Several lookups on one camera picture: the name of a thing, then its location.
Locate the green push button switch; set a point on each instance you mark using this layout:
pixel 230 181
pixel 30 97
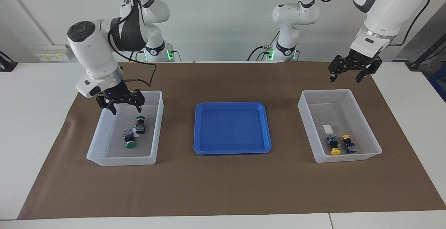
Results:
pixel 140 128
pixel 129 136

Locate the black metal pole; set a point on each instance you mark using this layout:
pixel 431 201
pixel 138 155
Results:
pixel 428 52

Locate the yellow push button switch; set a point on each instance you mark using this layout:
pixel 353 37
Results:
pixel 350 148
pixel 332 141

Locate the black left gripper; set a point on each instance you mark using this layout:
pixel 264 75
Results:
pixel 359 61

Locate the translucent white plastic box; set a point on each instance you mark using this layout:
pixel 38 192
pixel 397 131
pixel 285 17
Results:
pixel 115 152
pixel 313 117

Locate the blue plastic tray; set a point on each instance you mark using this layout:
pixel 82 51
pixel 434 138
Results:
pixel 231 128

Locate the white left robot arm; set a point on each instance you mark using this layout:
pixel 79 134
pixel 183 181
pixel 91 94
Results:
pixel 386 6

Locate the dark grey partition panel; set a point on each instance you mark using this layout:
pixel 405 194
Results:
pixel 432 30

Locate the white wall outlet box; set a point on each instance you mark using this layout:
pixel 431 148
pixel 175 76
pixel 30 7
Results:
pixel 54 54

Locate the small white paper label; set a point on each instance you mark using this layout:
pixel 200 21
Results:
pixel 328 128

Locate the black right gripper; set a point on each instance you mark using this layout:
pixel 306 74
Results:
pixel 118 94

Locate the black desktop device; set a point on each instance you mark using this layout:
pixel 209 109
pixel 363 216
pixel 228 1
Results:
pixel 7 66

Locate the blue crate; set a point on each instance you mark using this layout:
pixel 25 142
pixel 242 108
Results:
pixel 439 82

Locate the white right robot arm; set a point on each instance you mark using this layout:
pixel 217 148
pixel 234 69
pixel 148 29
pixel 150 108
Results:
pixel 90 51

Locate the brown table mat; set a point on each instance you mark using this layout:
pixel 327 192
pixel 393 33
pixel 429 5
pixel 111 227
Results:
pixel 223 187

